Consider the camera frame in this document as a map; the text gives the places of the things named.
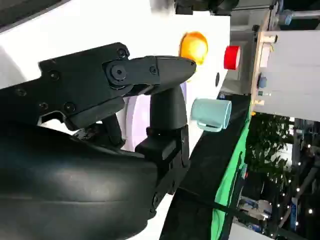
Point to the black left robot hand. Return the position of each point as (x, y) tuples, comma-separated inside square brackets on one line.
[(200, 6)]

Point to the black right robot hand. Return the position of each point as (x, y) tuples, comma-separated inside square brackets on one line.
[(75, 175)]

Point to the orange and white bread roll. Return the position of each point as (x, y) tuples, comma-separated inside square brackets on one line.
[(193, 46)]

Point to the red round button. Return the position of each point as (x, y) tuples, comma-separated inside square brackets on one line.
[(231, 57)]

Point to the wooden board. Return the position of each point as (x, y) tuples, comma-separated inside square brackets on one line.
[(258, 50)]

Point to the black table grommet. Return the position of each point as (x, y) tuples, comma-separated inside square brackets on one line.
[(217, 79)]

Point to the lilac plate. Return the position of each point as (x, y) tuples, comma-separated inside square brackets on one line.
[(137, 117)]

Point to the grey blue pipe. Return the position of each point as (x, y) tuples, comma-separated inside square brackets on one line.
[(295, 15)]

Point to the blue knob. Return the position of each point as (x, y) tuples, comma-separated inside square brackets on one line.
[(263, 81)]

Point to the pale green mug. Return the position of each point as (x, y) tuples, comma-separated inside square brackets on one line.
[(210, 112)]

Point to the white panel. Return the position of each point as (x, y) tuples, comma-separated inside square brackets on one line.
[(295, 75)]

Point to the black backdrop cloth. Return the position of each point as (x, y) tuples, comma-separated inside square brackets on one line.
[(200, 162)]

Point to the green cloth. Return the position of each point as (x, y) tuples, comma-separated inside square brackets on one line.
[(225, 180)]

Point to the green leafy plant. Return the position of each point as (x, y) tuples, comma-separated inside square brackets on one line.
[(270, 140)]

